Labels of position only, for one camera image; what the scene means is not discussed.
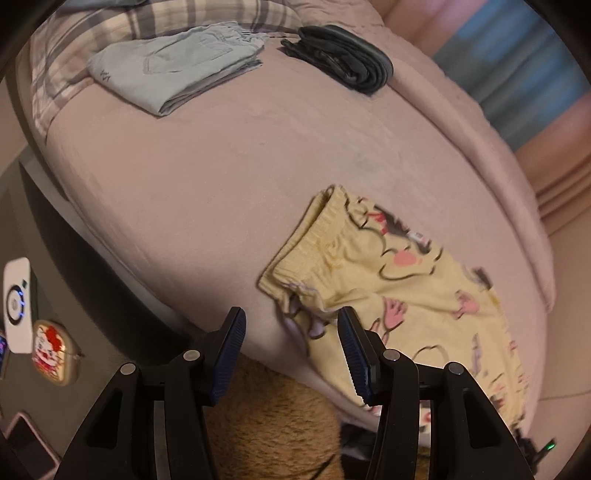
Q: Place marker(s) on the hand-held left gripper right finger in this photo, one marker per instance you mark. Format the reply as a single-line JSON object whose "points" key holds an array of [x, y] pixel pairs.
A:
{"points": [[355, 355]]}

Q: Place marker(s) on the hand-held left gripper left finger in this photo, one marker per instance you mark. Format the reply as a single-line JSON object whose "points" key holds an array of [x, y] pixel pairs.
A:
{"points": [[228, 355]]}

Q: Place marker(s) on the yellow cartoon print pants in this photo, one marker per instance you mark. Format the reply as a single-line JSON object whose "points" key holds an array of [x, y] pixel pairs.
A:
{"points": [[415, 295]]}

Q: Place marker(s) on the dark folded pants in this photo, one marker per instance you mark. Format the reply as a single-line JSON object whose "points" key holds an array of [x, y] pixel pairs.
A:
{"points": [[346, 60]]}

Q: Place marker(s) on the brown plush toy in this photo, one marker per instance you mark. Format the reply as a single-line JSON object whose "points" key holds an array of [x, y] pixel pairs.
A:
{"points": [[277, 424]]}

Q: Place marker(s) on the bed with pink sheet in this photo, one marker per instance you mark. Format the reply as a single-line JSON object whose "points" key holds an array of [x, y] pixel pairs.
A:
{"points": [[207, 207]]}

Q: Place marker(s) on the cartoon cat case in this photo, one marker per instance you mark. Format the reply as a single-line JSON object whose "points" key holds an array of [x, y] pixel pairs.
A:
{"points": [[53, 353]]}

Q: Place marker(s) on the phone with pink case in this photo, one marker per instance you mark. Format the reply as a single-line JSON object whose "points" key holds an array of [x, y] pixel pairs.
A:
{"points": [[27, 438]]}

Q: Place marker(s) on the pink duvet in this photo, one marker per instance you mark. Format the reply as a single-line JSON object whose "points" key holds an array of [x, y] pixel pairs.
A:
{"points": [[461, 115]]}

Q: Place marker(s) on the plaid pillow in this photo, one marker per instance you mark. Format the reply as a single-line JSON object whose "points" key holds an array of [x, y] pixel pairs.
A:
{"points": [[64, 69]]}

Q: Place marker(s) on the pink and blue curtain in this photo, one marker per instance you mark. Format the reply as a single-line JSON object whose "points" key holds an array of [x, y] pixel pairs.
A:
{"points": [[517, 55]]}

